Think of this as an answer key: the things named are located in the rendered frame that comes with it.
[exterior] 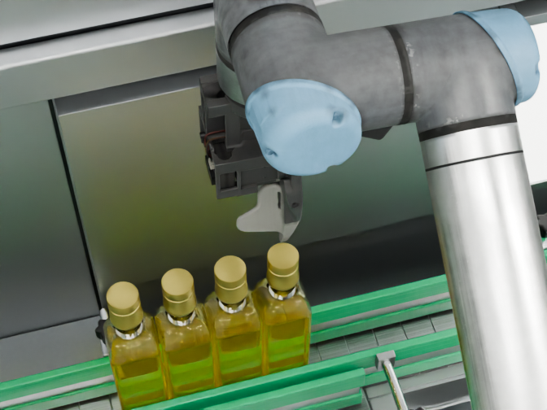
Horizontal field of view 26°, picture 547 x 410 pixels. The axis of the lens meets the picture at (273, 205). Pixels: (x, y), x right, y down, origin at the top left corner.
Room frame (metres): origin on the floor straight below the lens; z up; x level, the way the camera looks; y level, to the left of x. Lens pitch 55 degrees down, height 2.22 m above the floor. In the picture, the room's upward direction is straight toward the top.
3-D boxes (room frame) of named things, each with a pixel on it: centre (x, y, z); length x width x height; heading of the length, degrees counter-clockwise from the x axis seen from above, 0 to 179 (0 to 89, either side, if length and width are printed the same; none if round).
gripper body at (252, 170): (0.66, 0.02, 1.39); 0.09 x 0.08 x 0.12; 104
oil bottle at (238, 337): (0.65, 0.05, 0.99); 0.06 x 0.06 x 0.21; 16
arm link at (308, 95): (0.57, -0.03, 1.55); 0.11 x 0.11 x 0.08; 14
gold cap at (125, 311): (0.62, 0.16, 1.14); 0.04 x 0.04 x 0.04
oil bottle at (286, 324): (0.67, -0.01, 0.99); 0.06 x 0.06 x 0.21; 16
